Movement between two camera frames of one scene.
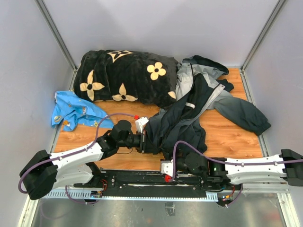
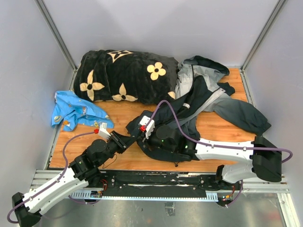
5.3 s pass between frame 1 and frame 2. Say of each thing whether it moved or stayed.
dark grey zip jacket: moved
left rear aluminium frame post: stayed
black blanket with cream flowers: stayed
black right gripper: moved
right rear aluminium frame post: stayed
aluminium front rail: stayed
